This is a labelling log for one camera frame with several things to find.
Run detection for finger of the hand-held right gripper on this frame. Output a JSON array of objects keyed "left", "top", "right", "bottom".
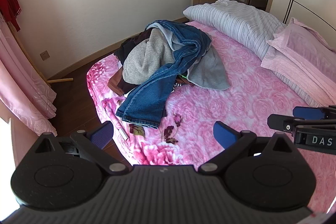
[
  {"left": 268, "top": 114, "right": 336, "bottom": 133},
  {"left": 293, "top": 106, "right": 336, "bottom": 120}
]

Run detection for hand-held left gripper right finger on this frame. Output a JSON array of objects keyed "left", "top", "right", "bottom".
[{"left": 197, "top": 121, "right": 292, "bottom": 176}]

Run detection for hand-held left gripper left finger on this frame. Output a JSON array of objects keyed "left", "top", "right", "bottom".
[{"left": 34, "top": 121, "right": 133, "bottom": 176}]

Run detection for blue denim jeans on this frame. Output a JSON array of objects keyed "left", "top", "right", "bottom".
[{"left": 116, "top": 20, "right": 213, "bottom": 129}]

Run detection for pink floral blanket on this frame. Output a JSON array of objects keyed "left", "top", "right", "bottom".
[{"left": 87, "top": 21, "right": 336, "bottom": 216}]

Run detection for pink textured pillow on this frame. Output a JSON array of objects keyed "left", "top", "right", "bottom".
[{"left": 261, "top": 42, "right": 336, "bottom": 107}]

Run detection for brown garment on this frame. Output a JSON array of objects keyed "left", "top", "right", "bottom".
[{"left": 108, "top": 69, "right": 138, "bottom": 96}]

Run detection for grey sweatshirt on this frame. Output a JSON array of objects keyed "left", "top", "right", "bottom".
[{"left": 168, "top": 42, "right": 231, "bottom": 90}]

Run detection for pale pink smooth pillow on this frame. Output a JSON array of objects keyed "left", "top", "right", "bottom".
[{"left": 266, "top": 17, "right": 336, "bottom": 83}]

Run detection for black garment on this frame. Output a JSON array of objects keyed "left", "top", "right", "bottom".
[{"left": 114, "top": 39, "right": 141, "bottom": 67}]

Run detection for grey knit sweater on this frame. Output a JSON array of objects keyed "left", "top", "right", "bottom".
[{"left": 123, "top": 29, "right": 181, "bottom": 86}]

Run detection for pink curtain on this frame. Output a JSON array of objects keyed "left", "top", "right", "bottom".
[{"left": 0, "top": 14, "right": 58, "bottom": 137}]

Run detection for grey striped duvet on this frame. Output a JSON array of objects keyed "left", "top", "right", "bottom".
[{"left": 183, "top": 0, "right": 323, "bottom": 107}]

